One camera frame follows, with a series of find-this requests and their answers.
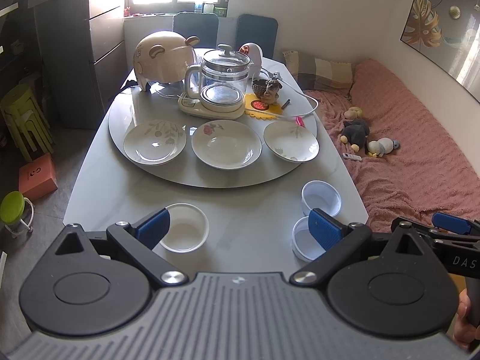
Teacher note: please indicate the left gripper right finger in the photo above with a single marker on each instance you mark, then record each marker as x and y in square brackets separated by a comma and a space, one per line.
[341, 242]

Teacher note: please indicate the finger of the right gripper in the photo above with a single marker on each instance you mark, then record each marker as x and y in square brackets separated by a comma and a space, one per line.
[455, 224]

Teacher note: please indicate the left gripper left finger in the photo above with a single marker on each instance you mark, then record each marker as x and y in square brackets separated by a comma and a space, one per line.
[136, 242]

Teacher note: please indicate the white bowl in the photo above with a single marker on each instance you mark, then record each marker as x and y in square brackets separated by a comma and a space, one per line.
[188, 229]
[304, 246]
[320, 194]

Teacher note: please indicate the floral deep plate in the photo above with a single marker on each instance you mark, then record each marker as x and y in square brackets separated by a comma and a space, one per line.
[291, 142]

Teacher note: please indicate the pink flower deep plate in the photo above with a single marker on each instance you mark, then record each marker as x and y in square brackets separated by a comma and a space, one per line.
[226, 144]

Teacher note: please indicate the person's right hand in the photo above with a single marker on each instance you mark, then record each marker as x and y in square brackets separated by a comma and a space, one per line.
[464, 333]

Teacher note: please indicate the pink blanket sofa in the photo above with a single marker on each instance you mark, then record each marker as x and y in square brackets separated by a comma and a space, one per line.
[427, 174]

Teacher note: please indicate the white remote control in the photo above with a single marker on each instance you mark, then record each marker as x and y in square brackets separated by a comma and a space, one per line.
[352, 157]

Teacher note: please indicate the grey penguin plush toy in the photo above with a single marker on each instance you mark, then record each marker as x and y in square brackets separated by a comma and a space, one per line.
[382, 147]

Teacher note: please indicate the dark monkey plush toy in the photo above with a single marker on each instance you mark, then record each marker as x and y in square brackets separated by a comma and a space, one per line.
[355, 134]

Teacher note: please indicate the orange box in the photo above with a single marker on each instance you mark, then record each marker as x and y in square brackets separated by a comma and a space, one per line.
[38, 178]

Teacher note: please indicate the beige plush toy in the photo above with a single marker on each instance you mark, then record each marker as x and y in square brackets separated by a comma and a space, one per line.
[353, 113]

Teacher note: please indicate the grey lazy susan turntable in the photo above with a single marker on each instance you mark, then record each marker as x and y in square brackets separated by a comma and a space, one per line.
[133, 107]

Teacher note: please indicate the cream kettle base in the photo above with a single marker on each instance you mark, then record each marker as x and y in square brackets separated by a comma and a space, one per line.
[195, 107]

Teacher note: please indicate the black hair clip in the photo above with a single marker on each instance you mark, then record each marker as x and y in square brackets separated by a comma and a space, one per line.
[285, 104]

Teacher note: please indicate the yellow sunflower coaster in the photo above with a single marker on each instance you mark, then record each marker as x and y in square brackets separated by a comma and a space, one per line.
[257, 109]

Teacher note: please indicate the green stacked stools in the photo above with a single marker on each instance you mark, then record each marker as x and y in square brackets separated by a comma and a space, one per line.
[26, 123]

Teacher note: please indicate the brown dog figurine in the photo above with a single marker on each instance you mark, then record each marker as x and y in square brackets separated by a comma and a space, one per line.
[267, 90]

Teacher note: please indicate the plaid pillow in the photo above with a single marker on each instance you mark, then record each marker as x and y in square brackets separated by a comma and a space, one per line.
[315, 73]

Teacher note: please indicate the glass electric kettle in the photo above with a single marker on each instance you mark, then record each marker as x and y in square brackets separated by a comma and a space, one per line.
[220, 80]

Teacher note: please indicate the beige bear food cover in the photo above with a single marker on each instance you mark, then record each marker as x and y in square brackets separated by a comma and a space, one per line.
[163, 57]

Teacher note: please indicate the dark cabinet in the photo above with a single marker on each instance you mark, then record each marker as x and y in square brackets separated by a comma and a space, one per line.
[82, 45]

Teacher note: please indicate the dark shelf with white brackets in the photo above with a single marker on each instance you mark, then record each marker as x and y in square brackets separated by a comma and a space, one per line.
[20, 54]

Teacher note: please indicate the right dark chair back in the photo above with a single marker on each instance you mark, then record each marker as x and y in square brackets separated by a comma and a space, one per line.
[261, 30]

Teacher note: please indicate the dark chair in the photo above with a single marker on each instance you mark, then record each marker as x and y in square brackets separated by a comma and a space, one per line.
[202, 25]
[261, 30]

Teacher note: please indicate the left dark chair back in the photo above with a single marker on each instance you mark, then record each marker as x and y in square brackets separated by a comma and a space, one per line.
[202, 25]

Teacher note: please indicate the gold leaf wall painting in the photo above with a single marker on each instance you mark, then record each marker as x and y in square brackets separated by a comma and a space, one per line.
[446, 32]

